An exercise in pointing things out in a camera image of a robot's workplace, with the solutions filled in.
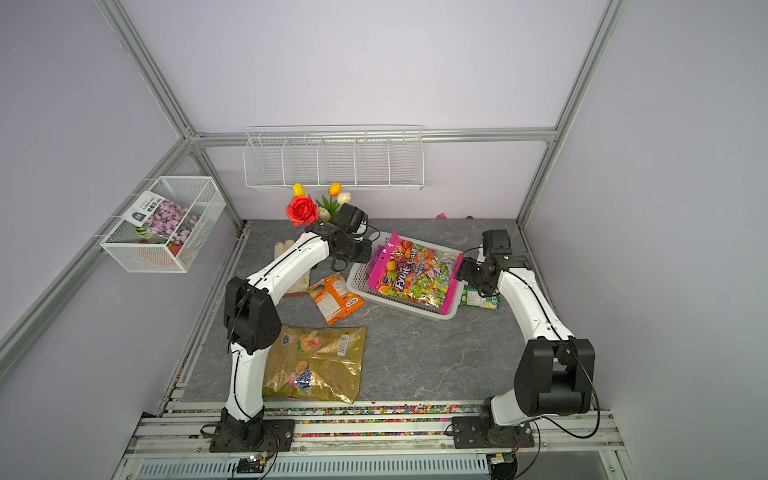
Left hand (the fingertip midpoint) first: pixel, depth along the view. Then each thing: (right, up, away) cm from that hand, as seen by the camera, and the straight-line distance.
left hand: (369, 256), depth 91 cm
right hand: (+29, -5, -4) cm, 29 cm away
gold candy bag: (-14, -29, -10) cm, 34 cm away
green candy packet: (+33, -13, +5) cm, 36 cm away
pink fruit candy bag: (+14, -4, 0) cm, 15 cm away
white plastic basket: (-4, -8, +4) cm, 9 cm away
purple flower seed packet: (-51, +10, -18) cm, 55 cm away
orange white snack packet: (-12, -14, +5) cm, 19 cm away
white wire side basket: (-57, +2, -18) cm, 60 cm away
